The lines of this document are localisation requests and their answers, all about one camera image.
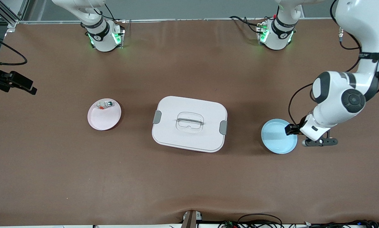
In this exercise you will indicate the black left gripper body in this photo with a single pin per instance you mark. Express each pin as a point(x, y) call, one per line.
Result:
point(293, 129)

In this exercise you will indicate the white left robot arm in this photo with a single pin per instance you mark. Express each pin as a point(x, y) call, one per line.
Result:
point(338, 98)

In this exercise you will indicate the blue round plate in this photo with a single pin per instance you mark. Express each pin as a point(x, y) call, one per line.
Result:
point(276, 139)

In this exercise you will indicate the grey box latch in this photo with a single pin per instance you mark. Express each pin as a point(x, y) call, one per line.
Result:
point(157, 117)
point(223, 127)

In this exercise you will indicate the pink round plate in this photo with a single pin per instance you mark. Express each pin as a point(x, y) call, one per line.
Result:
point(104, 118)

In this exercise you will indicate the white storage box lid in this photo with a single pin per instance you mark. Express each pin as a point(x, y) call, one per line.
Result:
point(189, 139)

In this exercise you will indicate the aluminium frame strut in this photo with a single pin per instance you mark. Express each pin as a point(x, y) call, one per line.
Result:
point(5, 14)

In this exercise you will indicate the green and white switch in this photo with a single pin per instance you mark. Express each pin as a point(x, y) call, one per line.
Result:
point(105, 104)

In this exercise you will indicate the brown camera mount post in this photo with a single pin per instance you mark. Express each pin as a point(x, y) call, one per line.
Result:
point(190, 220)

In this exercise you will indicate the silver table edge rail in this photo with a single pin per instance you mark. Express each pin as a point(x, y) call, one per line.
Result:
point(192, 19)

